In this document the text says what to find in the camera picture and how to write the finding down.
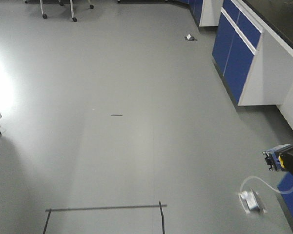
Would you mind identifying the blue white lab cabinet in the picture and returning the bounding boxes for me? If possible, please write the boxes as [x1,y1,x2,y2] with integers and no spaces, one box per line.
[166,0,293,234]

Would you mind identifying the yellow mushroom push button switch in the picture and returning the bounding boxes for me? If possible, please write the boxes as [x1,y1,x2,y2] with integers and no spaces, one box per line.
[262,144,293,172]

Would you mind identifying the rolling chair legs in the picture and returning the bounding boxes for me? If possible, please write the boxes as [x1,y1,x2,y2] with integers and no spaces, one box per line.
[24,0,95,22]

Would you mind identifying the white floor socket with tube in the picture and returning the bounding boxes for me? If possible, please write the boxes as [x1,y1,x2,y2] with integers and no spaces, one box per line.
[237,175,293,215]

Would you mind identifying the small floor debris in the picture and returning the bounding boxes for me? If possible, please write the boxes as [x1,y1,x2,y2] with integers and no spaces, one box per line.
[184,34,197,41]

